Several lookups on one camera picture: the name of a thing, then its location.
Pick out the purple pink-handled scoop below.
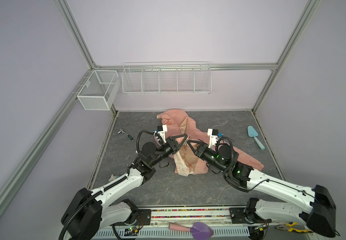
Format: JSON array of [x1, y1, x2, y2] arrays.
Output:
[[169, 222, 214, 240]]

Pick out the white mesh box basket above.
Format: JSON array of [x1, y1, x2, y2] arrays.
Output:
[[77, 70, 121, 111]]

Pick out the yellow-handled pliers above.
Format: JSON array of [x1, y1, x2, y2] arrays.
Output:
[[276, 222, 313, 234]]

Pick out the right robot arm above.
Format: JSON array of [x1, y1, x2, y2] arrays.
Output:
[[187, 137, 339, 238]]

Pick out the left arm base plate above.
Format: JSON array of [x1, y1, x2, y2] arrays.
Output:
[[115, 209, 152, 226]]

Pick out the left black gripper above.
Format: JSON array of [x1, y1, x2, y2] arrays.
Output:
[[150, 134, 187, 167]]

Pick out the pink zip jacket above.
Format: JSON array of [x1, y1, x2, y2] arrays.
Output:
[[157, 109, 264, 177]]

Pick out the teal plastic trowel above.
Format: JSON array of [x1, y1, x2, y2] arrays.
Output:
[[247, 126, 265, 150]]

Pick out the white wire shelf basket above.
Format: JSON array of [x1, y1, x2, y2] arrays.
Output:
[[122, 62, 212, 95]]

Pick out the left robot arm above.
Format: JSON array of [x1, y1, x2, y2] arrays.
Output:
[[59, 130, 188, 240]]

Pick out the small colourful toy figure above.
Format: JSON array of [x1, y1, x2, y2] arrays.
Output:
[[109, 175, 120, 182]]

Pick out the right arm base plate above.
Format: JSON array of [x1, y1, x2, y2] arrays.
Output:
[[229, 207, 272, 225]]

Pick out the small green-handled screwdriver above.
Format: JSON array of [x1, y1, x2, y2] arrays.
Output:
[[118, 129, 134, 141]]

